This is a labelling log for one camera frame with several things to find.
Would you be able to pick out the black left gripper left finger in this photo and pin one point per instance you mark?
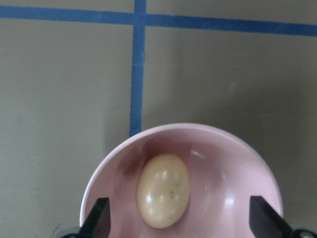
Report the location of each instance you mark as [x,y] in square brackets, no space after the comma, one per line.
[97,224]

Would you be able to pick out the beige egg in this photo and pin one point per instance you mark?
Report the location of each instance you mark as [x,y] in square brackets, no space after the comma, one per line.
[163,190]

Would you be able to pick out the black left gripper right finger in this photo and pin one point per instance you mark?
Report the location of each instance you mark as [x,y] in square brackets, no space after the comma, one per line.
[265,222]

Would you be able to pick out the pink bowl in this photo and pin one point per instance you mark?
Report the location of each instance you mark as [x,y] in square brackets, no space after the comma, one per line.
[224,173]

